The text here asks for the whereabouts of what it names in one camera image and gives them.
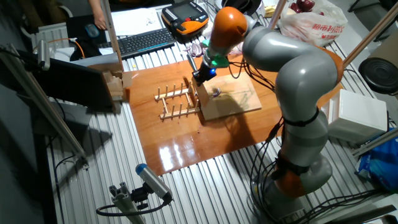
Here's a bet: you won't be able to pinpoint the person's right hand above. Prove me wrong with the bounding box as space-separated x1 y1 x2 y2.
93 12 108 31

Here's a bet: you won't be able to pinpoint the yellow packet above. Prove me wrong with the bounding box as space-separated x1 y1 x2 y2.
263 4 277 18

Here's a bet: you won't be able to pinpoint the wooden peg dish rack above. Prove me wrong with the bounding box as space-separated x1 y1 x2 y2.
154 81 201 121

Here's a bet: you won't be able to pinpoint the orange black teach pendant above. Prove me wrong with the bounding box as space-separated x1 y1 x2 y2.
160 0 210 43

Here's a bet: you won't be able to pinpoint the black monitor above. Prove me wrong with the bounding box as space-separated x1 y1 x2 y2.
30 57 115 110

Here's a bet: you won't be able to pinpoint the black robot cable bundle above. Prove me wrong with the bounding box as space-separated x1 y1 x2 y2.
228 57 383 224

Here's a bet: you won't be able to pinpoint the black round stool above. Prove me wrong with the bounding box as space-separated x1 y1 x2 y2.
358 57 398 96

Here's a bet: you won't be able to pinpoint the computer mouse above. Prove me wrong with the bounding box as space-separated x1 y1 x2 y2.
84 23 100 39

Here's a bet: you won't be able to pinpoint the black round reel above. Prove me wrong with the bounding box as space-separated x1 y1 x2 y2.
221 0 262 16

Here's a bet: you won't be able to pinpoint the black mouse pad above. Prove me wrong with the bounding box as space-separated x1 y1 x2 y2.
66 14 108 62

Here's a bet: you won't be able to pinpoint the steel cleaver knife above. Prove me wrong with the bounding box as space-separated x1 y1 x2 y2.
185 53 211 109

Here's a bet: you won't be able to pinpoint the white shopping bag red print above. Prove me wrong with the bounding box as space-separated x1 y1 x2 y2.
277 0 349 47

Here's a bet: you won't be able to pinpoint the black keyboard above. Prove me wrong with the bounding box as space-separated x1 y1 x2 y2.
98 27 177 60

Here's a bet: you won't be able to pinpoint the red onion slices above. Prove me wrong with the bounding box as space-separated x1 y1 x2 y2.
183 42 206 58

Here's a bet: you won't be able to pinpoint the silver camera blue end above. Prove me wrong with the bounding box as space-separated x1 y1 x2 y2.
135 163 174 203

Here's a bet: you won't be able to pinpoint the large reddish wooden panel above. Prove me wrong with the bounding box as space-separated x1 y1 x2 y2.
126 55 345 177

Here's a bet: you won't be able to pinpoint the white drawer box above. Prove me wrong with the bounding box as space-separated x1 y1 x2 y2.
322 89 389 144

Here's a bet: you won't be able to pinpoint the orange cable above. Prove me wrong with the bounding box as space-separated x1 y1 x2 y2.
46 37 86 60

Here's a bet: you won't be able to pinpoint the white paper sheet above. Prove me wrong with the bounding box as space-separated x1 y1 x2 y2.
110 7 164 37

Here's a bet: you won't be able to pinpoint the person's right forearm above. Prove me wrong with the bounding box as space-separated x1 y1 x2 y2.
88 0 106 16

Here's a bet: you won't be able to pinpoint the blue plastic bag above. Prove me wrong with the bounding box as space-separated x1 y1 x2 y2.
355 129 398 192

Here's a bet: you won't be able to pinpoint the black camera cable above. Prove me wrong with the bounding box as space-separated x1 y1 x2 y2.
95 192 174 217

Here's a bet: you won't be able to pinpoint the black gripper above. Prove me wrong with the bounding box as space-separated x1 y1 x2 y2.
192 62 218 88

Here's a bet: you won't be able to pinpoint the light wooden cutting board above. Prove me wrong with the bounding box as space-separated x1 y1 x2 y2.
194 72 262 122

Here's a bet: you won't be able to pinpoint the short aluminium profile bracket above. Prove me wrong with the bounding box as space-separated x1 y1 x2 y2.
108 182 147 224

